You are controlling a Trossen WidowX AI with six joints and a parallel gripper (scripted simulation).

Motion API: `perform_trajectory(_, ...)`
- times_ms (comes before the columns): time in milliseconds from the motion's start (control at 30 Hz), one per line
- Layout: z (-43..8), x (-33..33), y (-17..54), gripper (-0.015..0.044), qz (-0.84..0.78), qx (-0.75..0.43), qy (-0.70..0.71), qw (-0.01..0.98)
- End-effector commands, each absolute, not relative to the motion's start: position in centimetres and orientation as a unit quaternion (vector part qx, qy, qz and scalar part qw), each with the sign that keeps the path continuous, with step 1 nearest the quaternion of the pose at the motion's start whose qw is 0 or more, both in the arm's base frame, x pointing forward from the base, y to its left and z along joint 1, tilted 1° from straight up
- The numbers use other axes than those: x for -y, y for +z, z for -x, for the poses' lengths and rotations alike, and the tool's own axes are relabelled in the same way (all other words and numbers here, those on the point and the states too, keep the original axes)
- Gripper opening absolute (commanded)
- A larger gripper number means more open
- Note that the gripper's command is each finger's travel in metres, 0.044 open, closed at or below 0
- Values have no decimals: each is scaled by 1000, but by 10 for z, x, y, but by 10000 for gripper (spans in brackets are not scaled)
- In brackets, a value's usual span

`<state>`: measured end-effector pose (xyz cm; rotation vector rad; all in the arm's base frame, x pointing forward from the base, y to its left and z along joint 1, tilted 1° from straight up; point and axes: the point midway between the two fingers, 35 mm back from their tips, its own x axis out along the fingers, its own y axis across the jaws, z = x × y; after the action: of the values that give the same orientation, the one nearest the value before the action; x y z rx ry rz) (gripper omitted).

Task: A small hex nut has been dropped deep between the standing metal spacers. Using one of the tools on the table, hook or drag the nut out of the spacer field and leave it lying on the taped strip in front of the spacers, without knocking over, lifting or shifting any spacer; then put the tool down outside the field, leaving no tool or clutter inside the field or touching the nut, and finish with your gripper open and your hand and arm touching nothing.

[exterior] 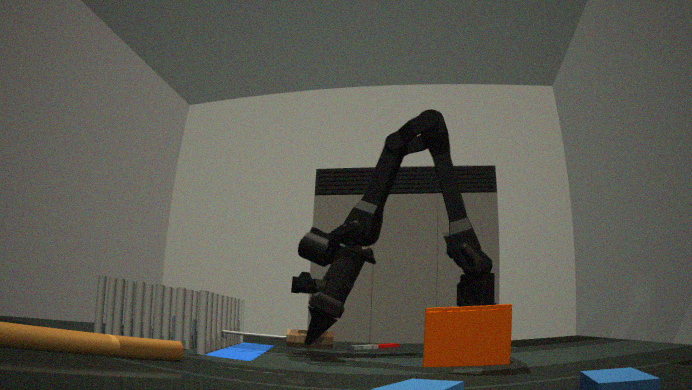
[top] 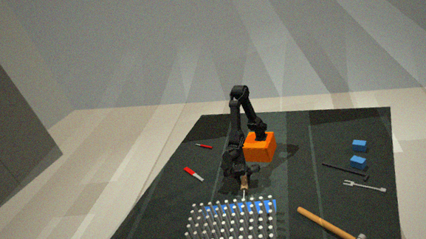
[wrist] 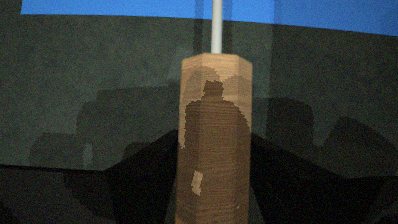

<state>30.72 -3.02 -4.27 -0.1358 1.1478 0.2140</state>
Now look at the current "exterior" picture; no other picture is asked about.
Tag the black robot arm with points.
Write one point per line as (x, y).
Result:
(363, 224)

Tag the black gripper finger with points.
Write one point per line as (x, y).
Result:
(319, 323)

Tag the blue box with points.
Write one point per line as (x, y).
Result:
(618, 379)
(421, 384)

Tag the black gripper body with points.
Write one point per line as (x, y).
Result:
(336, 291)

